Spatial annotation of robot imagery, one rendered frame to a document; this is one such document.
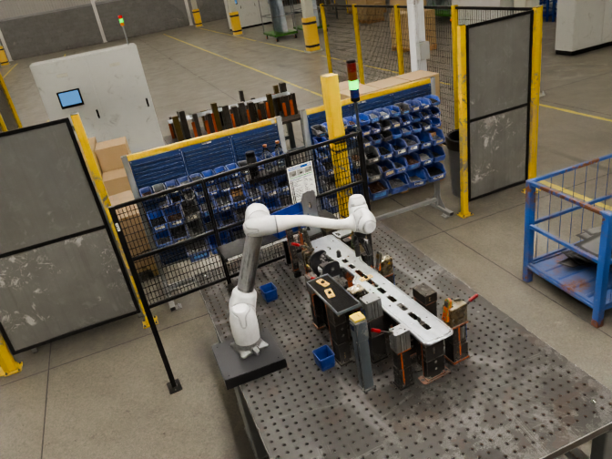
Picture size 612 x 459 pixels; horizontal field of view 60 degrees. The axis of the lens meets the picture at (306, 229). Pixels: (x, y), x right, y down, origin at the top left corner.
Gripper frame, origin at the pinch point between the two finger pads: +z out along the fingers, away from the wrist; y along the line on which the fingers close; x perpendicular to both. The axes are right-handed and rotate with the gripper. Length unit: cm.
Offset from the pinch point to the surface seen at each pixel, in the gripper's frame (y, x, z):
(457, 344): 63, 17, 31
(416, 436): 91, -32, 44
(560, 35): -647, 897, 70
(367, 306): 36.7, -20.7, 4.3
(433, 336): 68, -2, 14
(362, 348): 52, -35, 15
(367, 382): 52, -34, 39
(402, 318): 46.0, -5.4, 13.5
